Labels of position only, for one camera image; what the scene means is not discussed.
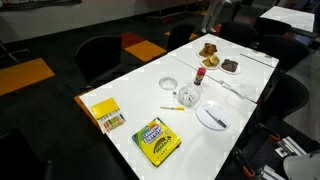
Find printed paper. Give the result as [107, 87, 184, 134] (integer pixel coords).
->
[183, 93, 198, 105]

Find small clear glass bowl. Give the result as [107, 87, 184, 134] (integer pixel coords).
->
[158, 76, 179, 91]

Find yellow marker pen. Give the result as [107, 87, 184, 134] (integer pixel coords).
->
[159, 105, 186, 111]

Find red capped purple bottle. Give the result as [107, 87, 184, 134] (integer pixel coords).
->
[193, 67, 207, 87]

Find brown pastry on plate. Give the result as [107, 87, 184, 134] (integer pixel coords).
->
[195, 42, 220, 60]

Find yellow green Crayola marker box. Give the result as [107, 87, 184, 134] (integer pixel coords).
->
[131, 116, 183, 168]

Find white plate with yellow buns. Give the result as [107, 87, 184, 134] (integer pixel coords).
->
[199, 55, 222, 71]

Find round white plate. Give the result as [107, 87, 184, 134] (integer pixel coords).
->
[195, 103, 232, 131]

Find open marker pack yellow lid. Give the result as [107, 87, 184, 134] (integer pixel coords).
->
[90, 97, 127, 134]

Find yellow bread buns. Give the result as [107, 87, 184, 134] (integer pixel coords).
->
[201, 55, 221, 68]

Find black office chair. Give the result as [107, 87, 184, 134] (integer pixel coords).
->
[255, 74, 310, 125]
[259, 34, 312, 73]
[253, 16, 293, 38]
[74, 34, 125, 88]
[218, 21, 258, 48]
[0, 128, 132, 180]
[166, 23, 198, 53]

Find brown bread pile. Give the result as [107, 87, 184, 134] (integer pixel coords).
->
[198, 42, 218, 58]

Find clear plastic fork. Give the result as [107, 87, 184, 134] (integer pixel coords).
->
[219, 79, 248, 100]

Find white plate with brownie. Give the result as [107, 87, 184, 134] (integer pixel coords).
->
[218, 58, 242, 76]

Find dark brown brownie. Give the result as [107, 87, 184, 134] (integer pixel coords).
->
[221, 58, 239, 73]

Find metal chair legs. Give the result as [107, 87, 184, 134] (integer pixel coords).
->
[0, 39, 30, 64]

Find grey rounded cover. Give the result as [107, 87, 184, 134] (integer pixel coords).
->
[282, 152, 320, 180]

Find black handled knife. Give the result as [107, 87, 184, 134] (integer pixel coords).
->
[204, 108, 228, 129]

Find orange handled black clamp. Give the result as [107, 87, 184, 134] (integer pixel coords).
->
[232, 149, 258, 180]
[258, 122, 282, 142]

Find silver metal bracket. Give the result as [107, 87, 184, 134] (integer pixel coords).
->
[274, 135, 307, 158]

